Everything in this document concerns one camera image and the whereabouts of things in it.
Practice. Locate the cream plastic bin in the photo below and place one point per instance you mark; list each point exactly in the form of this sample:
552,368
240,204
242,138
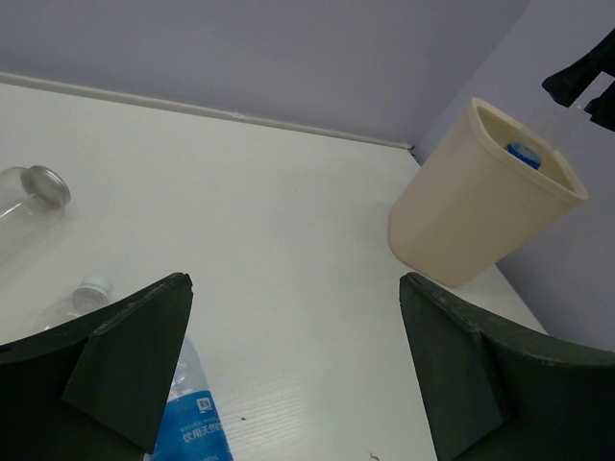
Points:
472,202

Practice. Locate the clear jar silver lid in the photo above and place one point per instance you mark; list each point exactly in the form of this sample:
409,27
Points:
33,200

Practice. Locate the blue-labelled bottle blue cap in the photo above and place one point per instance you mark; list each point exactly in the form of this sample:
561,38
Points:
191,428

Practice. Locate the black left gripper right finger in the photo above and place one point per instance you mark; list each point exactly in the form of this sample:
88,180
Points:
495,390

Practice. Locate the small clear white-capped bottle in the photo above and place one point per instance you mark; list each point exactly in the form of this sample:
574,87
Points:
93,293

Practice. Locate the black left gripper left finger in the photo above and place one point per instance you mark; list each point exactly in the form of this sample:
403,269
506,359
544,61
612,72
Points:
95,388

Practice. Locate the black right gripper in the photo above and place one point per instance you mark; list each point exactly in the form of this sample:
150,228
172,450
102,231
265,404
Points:
566,85

